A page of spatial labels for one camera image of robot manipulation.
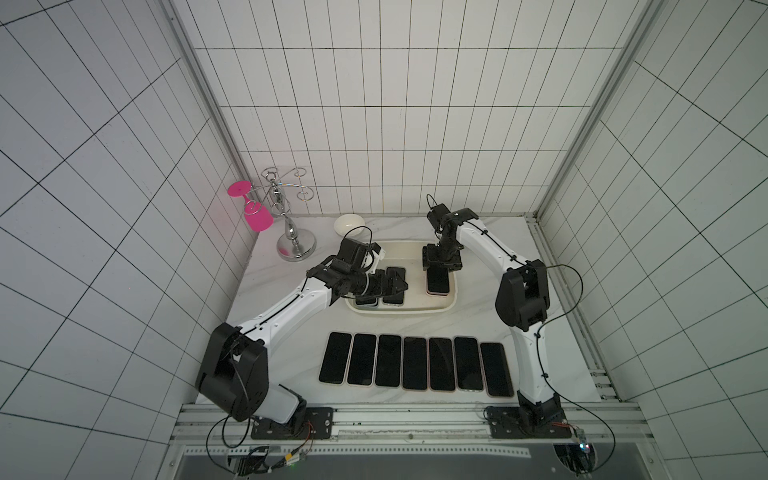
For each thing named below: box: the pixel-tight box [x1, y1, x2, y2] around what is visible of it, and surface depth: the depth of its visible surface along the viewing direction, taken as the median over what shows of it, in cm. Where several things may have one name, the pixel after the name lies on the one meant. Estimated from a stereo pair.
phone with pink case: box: [403, 337, 427, 390], surface depth 85 cm
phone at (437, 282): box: [426, 268, 450, 297], surface depth 91 cm
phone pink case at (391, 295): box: [383, 267, 406, 304], surface depth 75 cm
